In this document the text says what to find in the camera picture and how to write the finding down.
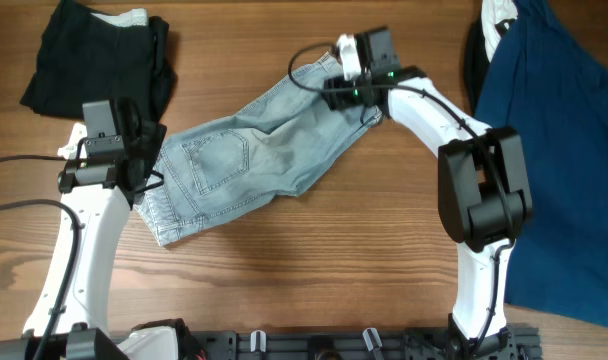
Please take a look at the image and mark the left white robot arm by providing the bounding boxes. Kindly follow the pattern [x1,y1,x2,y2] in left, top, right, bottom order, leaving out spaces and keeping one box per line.
[0,98,190,359]

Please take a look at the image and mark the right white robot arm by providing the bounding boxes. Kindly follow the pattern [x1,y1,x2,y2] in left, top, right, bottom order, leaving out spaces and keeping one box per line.
[322,27,533,352]

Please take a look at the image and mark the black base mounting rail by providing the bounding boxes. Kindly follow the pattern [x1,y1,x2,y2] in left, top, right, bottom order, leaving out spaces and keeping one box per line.
[194,326,543,360]

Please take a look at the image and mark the light blue denim shorts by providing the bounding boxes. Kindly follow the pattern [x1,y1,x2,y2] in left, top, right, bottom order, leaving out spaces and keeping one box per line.
[136,54,382,246]

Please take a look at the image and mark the folded black garment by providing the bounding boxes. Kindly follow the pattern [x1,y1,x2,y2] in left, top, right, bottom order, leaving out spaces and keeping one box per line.
[20,1,176,122]

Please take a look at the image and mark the black garment under shirt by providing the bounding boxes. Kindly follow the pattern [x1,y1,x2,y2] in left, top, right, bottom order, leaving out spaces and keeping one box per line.
[462,18,489,114]

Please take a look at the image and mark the white garment at edge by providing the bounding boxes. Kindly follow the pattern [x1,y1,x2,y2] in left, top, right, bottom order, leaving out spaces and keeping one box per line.
[480,0,518,61]

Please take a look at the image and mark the dark blue t-shirt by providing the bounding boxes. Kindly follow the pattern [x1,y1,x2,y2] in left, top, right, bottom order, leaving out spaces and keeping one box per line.
[475,0,608,327]

